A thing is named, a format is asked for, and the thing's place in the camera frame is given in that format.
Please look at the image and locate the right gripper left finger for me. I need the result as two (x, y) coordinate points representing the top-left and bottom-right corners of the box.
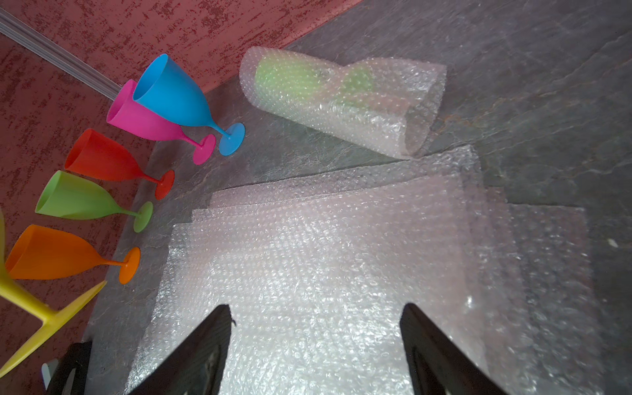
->
(132, 304), (232, 394)

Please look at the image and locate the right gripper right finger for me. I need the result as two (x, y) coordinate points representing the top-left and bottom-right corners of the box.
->
(400, 303), (505, 394)

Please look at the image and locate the orange glass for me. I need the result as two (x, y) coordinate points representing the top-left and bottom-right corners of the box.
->
(5, 225), (142, 284)

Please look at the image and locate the yellow glass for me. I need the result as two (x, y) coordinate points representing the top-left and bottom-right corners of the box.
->
(1, 214), (107, 377)

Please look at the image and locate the red wine glass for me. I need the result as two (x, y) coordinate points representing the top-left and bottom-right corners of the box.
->
(64, 128), (175, 200)

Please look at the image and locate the light green glass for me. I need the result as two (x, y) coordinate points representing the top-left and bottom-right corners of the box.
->
(239, 46), (447, 160)

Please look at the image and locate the pink glass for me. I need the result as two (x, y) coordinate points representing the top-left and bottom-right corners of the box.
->
(106, 79), (217, 165)

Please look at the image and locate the blue glass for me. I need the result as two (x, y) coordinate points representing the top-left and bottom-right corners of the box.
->
(133, 54), (245, 156)

